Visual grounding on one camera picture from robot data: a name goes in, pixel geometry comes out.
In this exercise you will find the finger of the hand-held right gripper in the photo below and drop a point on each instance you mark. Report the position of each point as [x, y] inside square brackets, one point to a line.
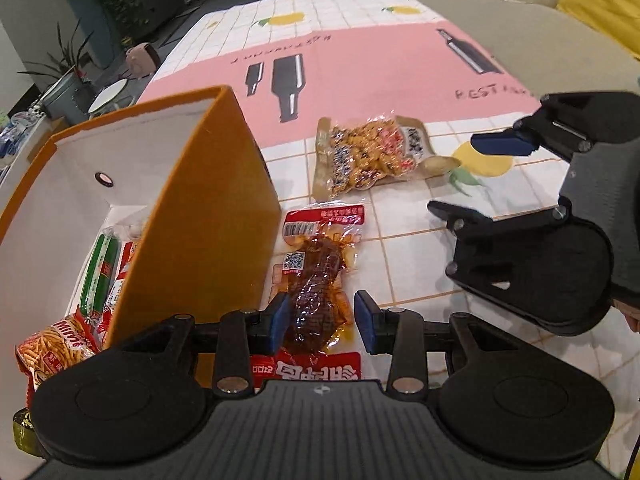
[500, 225]
[502, 144]

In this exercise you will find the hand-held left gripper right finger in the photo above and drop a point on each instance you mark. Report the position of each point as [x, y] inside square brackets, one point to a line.
[364, 322]

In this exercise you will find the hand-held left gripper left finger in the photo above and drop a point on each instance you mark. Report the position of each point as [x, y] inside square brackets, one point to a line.
[278, 322]

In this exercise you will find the brown braised meat packet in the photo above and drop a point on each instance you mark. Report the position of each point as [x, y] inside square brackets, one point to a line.
[312, 285]

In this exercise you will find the clear peanut snack packet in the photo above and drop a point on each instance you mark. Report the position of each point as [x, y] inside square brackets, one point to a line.
[370, 155]

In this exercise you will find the orange cardboard box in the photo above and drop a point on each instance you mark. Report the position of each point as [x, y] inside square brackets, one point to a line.
[215, 200]

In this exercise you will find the red shrimp stick snack bag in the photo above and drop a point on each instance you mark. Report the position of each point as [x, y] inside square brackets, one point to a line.
[55, 347]

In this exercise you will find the beige sofa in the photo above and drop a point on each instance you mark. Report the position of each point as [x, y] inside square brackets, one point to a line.
[550, 35]

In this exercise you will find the pink and white printed mat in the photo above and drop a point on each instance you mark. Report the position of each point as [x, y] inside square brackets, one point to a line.
[375, 75]

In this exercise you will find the pale snack packet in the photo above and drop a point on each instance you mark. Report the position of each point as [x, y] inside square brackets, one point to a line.
[130, 231]

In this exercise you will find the green snack packet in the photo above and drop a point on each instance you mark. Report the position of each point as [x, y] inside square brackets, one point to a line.
[100, 270]

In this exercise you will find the yellow foil snack packet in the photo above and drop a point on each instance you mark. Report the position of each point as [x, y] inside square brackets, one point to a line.
[24, 432]

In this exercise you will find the white round rolling stool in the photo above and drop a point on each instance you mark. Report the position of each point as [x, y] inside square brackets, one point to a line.
[107, 95]

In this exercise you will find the pink small appliance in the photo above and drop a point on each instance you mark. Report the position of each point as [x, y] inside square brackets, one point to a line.
[142, 60]

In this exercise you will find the grey round bin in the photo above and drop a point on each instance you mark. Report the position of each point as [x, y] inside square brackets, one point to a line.
[67, 100]

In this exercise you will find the spiky potted plant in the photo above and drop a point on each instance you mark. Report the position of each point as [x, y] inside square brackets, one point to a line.
[65, 57]

